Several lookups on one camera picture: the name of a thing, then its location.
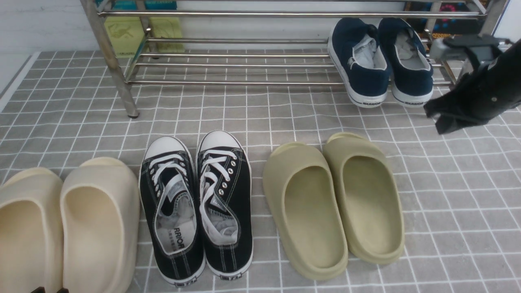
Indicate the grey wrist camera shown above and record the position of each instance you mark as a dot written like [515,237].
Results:
[479,50]

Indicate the steel shoe rack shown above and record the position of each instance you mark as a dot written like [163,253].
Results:
[253,30]

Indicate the cream slipper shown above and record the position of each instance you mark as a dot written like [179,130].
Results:
[31,232]
[100,211]

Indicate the cream slipper far left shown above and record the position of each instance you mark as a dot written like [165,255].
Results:
[31,232]

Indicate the olive slipper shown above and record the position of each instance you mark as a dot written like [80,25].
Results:
[368,198]
[299,189]

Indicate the black canvas sneaker left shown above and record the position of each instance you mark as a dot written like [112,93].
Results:
[168,195]

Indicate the black canvas sneaker right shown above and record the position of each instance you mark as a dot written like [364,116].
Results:
[225,191]

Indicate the black image processing book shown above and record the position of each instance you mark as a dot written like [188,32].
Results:
[445,27]

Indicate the navy slip-on shoe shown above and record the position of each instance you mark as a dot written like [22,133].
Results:
[355,50]
[412,72]

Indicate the grey checked floor mat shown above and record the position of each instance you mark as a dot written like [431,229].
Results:
[460,193]

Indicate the olive slipper right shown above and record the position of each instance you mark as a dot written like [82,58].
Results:
[368,198]

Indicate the black canvas sneaker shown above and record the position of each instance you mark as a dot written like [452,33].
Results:
[168,195]
[225,191]

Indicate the olive slipper left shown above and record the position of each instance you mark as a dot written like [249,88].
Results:
[299,189]

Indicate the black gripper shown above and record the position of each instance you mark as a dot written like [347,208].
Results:
[482,95]

